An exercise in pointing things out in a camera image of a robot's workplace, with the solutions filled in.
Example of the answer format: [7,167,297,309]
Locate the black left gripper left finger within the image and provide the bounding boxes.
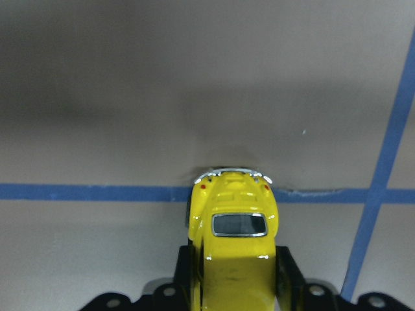
[173,245,195,310]

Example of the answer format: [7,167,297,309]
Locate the yellow toy beetle car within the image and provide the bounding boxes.
[188,167,279,310]

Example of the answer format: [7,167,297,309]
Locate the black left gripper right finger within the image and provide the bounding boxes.
[276,246,305,311]

